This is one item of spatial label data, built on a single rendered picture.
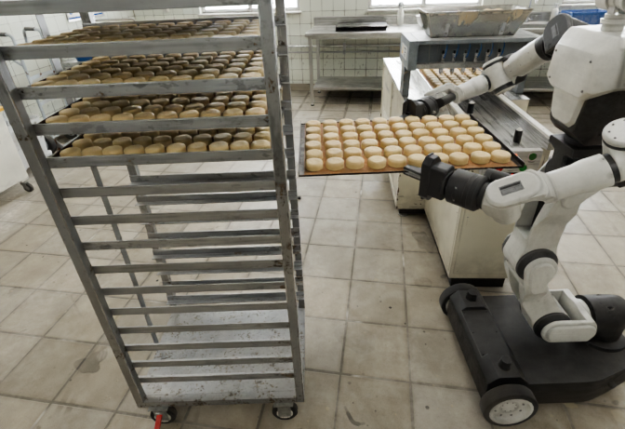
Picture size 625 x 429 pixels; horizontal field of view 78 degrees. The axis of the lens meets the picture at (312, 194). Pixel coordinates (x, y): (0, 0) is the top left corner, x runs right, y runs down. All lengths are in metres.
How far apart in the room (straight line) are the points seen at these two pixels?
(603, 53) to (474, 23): 1.29
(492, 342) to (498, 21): 1.65
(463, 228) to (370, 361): 0.78
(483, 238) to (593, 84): 1.06
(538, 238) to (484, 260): 0.70
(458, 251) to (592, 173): 1.25
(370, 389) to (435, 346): 0.39
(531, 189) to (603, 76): 0.45
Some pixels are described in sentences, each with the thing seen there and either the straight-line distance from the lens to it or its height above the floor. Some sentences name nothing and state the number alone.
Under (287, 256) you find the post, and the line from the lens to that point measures 1.14.
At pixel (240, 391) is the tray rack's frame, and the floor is 0.15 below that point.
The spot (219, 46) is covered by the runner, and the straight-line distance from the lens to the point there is 0.95.
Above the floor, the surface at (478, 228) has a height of 0.41.
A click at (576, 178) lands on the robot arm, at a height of 1.15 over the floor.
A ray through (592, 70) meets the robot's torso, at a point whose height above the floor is 1.29.
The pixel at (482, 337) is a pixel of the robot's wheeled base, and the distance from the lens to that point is 1.87.
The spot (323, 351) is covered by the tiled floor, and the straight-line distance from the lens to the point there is 1.96.
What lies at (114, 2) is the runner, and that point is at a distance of 1.00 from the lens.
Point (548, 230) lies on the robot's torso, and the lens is 1.55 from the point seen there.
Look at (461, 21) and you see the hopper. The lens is 2.46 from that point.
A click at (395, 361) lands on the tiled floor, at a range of 1.95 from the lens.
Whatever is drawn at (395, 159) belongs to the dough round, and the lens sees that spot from 1.08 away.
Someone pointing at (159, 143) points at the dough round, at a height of 1.14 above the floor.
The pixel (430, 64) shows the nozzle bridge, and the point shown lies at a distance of 2.44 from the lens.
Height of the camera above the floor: 1.55
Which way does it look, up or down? 30 degrees down
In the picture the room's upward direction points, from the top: 3 degrees counter-clockwise
